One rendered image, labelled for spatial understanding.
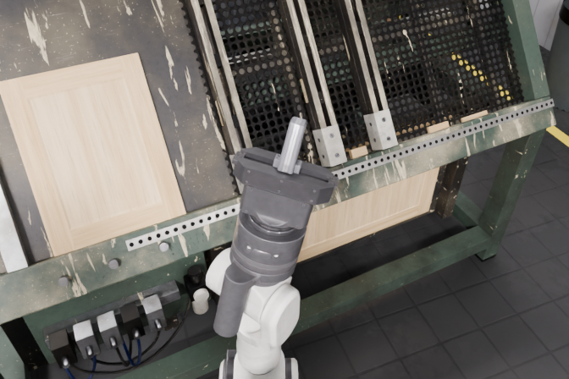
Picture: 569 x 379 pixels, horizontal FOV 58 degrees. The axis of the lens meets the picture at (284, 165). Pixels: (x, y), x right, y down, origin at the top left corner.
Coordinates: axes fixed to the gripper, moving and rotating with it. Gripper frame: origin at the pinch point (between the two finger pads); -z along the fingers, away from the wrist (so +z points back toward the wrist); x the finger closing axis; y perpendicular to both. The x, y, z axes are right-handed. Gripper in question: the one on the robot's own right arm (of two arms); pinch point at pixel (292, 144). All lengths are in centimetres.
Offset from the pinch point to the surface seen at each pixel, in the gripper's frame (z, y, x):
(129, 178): 57, 65, 47
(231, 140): 44, 80, 23
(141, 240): 70, 56, 38
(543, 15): 26, 408, -145
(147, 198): 62, 65, 41
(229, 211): 63, 71, 18
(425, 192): 82, 157, -54
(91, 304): 88, 45, 46
